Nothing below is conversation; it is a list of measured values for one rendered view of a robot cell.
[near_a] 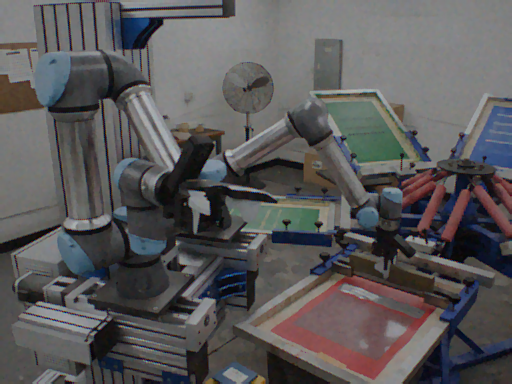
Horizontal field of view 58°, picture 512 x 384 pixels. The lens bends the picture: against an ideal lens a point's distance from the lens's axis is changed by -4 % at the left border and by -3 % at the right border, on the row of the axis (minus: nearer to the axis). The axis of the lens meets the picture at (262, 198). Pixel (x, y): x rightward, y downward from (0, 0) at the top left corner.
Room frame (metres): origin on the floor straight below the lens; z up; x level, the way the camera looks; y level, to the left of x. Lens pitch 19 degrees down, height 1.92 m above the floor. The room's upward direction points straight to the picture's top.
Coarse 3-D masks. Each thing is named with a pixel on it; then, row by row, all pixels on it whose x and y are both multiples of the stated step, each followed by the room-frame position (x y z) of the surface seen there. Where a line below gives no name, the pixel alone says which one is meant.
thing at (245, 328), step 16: (304, 288) 1.66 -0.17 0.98; (448, 288) 1.66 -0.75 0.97; (272, 304) 1.52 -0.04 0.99; (240, 320) 1.42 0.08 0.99; (256, 320) 1.43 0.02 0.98; (240, 336) 1.37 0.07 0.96; (256, 336) 1.33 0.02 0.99; (272, 336) 1.32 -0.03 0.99; (432, 336) 1.31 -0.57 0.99; (272, 352) 1.28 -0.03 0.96; (288, 352) 1.24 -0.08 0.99; (304, 352) 1.24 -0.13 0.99; (416, 352) 1.23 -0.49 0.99; (304, 368) 1.20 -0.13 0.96; (320, 368) 1.16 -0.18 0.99; (336, 368) 1.16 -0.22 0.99; (400, 368) 1.15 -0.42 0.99; (416, 368) 1.17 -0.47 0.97
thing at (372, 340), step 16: (416, 304) 1.57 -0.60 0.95; (368, 320) 1.47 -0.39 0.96; (384, 320) 1.47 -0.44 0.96; (400, 320) 1.46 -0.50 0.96; (416, 320) 1.46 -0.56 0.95; (352, 336) 1.37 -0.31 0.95; (368, 336) 1.37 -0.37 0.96; (384, 336) 1.37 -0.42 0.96; (400, 336) 1.37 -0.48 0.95; (336, 352) 1.28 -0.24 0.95; (352, 352) 1.28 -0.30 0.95; (368, 352) 1.28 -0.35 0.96; (384, 352) 1.28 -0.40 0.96; (352, 368) 1.20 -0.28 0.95; (368, 368) 1.20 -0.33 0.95
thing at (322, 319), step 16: (336, 288) 1.70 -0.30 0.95; (368, 288) 1.70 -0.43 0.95; (384, 288) 1.70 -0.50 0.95; (320, 304) 1.58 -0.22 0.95; (336, 304) 1.58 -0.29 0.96; (352, 304) 1.58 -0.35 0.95; (368, 304) 1.58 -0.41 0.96; (288, 320) 1.47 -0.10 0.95; (304, 320) 1.47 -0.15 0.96; (320, 320) 1.47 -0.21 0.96; (336, 320) 1.47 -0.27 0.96; (352, 320) 1.47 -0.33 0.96; (288, 336) 1.37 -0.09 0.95; (304, 336) 1.37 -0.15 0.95; (320, 336) 1.37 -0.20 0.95; (336, 336) 1.37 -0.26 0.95
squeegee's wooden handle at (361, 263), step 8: (352, 256) 1.76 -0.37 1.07; (360, 256) 1.75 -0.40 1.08; (368, 256) 1.74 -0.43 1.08; (352, 264) 1.76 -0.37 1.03; (360, 264) 1.74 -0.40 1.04; (368, 264) 1.72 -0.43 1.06; (392, 264) 1.67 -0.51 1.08; (368, 272) 1.71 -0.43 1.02; (376, 272) 1.69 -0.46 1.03; (392, 272) 1.65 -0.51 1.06; (400, 272) 1.62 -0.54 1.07; (408, 272) 1.60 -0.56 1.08; (416, 272) 1.59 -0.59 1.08; (392, 280) 1.64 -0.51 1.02; (400, 280) 1.62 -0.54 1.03; (408, 280) 1.60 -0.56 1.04; (416, 280) 1.58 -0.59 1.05; (424, 280) 1.56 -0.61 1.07; (432, 280) 1.55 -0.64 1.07; (416, 288) 1.58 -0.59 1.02; (424, 288) 1.56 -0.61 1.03; (432, 288) 1.55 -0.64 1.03
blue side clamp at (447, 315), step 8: (464, 288) 1.61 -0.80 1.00; (472, 288) 1.61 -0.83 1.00; (464, 296) 1.55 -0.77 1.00; (472, 296) 1.55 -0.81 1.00; (456, 304) 1.49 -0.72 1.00; (464, 304) 1.48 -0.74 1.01; (472, 304) 1.57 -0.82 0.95; (448, 312) 1.44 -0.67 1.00; (456, 312) 1.42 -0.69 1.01; (464, 312) 1.49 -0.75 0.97; (448, 320) 1.39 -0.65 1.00; (456, 320) 1.42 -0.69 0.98
